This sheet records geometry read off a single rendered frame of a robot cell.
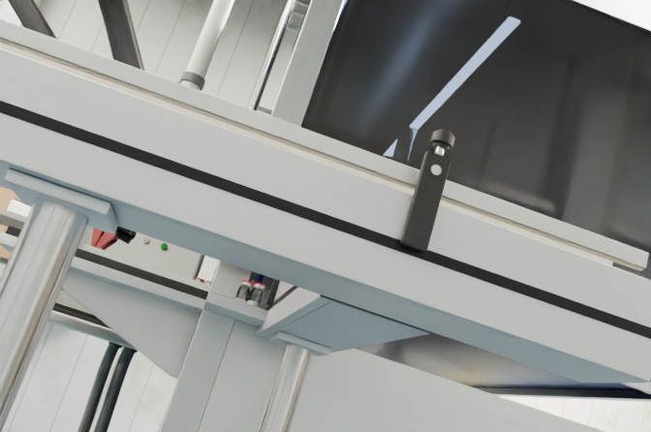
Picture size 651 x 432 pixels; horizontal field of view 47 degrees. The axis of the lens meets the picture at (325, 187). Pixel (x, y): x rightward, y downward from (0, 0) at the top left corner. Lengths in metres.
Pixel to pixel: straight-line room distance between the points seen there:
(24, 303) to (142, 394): 4.30
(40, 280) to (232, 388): 0.82
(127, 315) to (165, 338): 0.09
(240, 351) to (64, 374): 3.56
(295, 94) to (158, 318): 0.53
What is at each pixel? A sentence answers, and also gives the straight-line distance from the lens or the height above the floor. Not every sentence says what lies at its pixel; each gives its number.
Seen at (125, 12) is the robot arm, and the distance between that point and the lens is 1.65.
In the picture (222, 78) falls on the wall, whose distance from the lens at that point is 5.36.
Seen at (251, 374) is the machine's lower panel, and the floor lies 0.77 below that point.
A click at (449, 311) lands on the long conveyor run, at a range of 0.68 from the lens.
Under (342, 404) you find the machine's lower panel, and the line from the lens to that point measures 1.49.
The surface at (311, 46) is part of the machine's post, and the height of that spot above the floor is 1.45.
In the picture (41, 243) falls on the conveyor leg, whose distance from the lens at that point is 0.69.
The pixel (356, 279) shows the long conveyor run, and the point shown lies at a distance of 0.66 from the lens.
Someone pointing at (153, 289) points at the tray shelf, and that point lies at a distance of 1.48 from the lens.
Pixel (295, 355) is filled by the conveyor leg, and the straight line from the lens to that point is 1.25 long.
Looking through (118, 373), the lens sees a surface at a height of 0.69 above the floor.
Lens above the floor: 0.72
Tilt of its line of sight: 17 degrees up
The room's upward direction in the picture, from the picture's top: 18 degrees clockwise
